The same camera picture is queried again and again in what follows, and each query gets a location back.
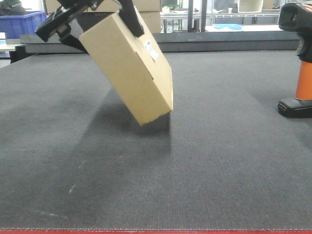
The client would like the brown cardboard package box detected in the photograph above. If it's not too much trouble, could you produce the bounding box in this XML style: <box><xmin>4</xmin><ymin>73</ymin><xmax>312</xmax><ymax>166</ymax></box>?
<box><xmin>78</xmin><ymin>11</ymin><xmax>174</xmax><ymax>125</ymax></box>

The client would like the grey metal rail bar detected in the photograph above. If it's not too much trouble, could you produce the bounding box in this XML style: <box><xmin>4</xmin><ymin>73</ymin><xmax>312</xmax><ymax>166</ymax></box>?
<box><xmin>20</xmin><ymin>31</ymin><xmax>299</xmax><ymax>54</ymax></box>

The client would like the dark grey table mat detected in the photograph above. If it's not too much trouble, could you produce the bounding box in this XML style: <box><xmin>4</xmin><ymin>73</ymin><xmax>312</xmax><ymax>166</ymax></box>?
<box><xmin>0</xmin><ymin>51</ymin><xmax>312</xmax><ymax>231</ymax></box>

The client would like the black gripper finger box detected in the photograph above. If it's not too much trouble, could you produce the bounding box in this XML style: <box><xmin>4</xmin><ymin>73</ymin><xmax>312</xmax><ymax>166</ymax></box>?
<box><xmin>118</xmin><ymin>0</ymin><xmax>144</xmax><ymax>38</ymax></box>

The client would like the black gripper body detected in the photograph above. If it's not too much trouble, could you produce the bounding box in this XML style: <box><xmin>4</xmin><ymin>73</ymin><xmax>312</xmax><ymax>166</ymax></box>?
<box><xmin>35</xmin><ymin>0</ymin><xmax>103</xmax><ymax>41</ymax></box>

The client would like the light blue tray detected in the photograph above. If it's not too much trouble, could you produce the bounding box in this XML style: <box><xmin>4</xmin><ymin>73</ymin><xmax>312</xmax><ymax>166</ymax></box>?
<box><xmin>213</xmin><ymin>23</ymin><xmax>243</xmax><ymax>31</ymax></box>

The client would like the black gripper finger behind box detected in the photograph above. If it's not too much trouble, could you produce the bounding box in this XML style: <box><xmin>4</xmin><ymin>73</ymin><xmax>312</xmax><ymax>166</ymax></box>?
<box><xmin>60</xmin><ymin>34</ymin><xmax>87</xmax><ymax>53</ymax></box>

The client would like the blue plastic crate background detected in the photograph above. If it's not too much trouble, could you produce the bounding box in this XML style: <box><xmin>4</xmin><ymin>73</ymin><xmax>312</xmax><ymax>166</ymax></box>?
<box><xmin>0</xmin><ymin>11</ymin><xmax>47</xmax><ymax>39</ymax></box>

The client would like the orange black scanner gun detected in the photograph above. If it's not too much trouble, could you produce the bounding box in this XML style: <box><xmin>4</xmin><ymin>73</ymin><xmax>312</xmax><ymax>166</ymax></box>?
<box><xmin>277</xmin><ymin>2</ymin><xmax>312</xmax><ymax>119</ymax></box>

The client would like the red metal work table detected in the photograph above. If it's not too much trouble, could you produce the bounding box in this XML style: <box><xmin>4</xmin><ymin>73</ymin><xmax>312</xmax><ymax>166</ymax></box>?
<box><xmin>0</xmin><ymin>229</ymin><xmax>312</xmax><ymax>234</ymax></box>

